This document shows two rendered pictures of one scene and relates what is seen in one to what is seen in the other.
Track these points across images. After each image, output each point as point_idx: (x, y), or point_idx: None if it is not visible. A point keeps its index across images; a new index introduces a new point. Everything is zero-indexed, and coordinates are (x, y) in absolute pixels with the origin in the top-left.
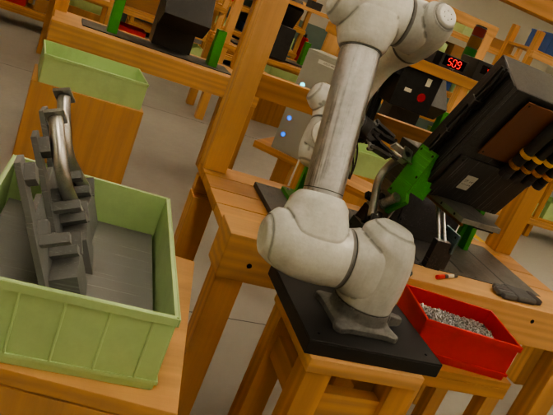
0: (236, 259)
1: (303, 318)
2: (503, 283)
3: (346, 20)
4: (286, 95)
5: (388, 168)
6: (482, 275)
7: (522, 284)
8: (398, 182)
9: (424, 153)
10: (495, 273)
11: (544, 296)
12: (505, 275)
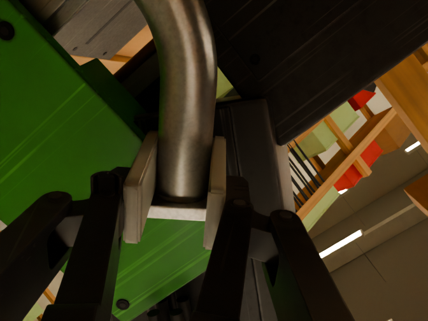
0: None
1: None
2: (83, 44)
3: None
4: None
5: (149, 28)
6: (71, 29)
7: (125, 37)
8: (34, 99)
9: (167, 260)
10: (119, 16)
11: (138, 37)
12: (135, 17)
